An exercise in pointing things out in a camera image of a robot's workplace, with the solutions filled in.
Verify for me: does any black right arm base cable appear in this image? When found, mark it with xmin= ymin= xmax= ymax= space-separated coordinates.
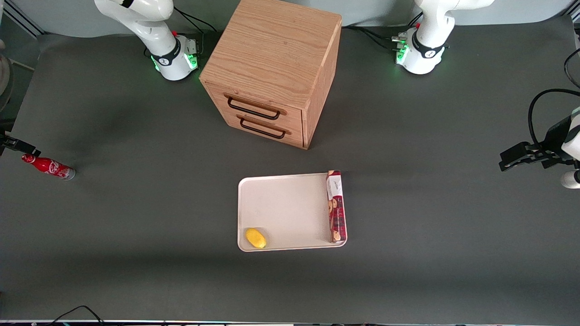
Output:
xmin=172 ymin=8 xmax=218 ymax=34

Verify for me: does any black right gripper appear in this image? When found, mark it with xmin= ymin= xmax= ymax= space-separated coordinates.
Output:
xmin=0 ymin=130 xmax=42 ymax=158

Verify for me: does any black arm base cable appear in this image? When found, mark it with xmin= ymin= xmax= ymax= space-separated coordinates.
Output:
xmin=172 ymin=8 xmax=218 ymax=34
xmin=342 ymin=25 xmax=408 ymax=51

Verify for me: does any thin black hanging cable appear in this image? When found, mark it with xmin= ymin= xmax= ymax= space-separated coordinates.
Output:
xmin=564 ymin=48 xmax=580 ymax=89

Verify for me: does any wooden two-drawer cabinet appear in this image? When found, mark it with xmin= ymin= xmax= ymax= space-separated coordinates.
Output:
xmin=199 ymin=0 xmax=343 ymax=150

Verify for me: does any aluminium frame rail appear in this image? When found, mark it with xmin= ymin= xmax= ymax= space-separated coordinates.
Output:
xmin=0 ymin=0 xmax=46 ymax=39

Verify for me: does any yellow lemon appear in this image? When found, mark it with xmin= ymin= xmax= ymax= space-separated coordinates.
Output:
xmin=245 ymin=228 xmax=267 ymax=249

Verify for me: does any black cable at table edge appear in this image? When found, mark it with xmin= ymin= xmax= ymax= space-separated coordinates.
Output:
xmin=45 ymin=305 xmax=106 ymax=326

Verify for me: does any red coke bottle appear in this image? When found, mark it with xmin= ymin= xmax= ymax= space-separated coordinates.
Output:
xmin=21 ymin=153 xmax=76 ymax=181

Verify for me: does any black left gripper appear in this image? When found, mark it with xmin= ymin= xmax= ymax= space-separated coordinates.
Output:
xmin=499 ymin=115 xmax=574 ymax=172

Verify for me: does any black left wrist cable loop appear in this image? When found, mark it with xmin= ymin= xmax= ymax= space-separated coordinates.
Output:
xmin=527 ymin=88 xmax=580 ymax=151

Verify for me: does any dark grey table mat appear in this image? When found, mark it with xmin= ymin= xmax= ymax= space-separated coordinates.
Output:
xmin=0 ymin=16 xmax=580 ymax=323

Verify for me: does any cream plastic tray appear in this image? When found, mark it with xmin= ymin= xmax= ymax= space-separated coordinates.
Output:
xmin=237 ymin=173 xmax=348 ymax=252

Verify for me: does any short black drawer handle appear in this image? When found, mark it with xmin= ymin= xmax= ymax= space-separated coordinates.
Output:
xmin=239 ymin=118 xmax=287 ymax=139

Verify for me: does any red cookie box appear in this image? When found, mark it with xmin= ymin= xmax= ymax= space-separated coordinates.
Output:
xmin=326 ymin=170 xmax=348 ymax=244

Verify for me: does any long black drawer handle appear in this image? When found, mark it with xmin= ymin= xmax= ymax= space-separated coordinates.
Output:
xmin=227 ymin=96 xmax=281 ymax=121

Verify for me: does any black left arm base cable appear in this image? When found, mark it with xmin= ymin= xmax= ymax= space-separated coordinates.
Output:
xmin=342 ymin=25 xmax=408 ymax=51

